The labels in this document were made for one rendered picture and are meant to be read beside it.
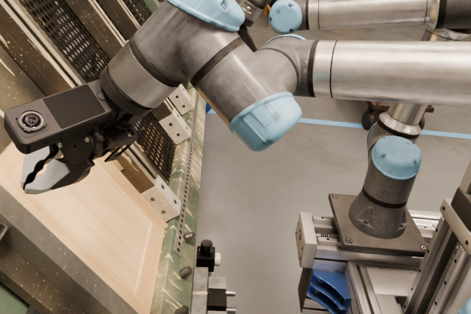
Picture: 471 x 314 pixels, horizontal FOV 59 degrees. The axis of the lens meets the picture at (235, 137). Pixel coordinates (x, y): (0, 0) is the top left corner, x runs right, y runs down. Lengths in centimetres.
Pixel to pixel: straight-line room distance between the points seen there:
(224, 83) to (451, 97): 26
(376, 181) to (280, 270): 145
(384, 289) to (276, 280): 131
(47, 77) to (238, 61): 77
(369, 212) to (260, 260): 143
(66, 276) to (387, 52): 68
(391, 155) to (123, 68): 75
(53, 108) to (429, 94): 42
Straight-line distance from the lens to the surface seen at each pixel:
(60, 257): 88
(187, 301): 118
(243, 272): 242
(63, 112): 48
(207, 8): 43
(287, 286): 240
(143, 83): 46
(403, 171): 107
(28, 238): 84
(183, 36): 43
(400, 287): 119
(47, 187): 57
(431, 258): 105
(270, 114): 43
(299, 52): 54
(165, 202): 126
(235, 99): 43
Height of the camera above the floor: 173
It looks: 28 degrees down
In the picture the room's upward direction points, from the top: 6 degrees clockwise
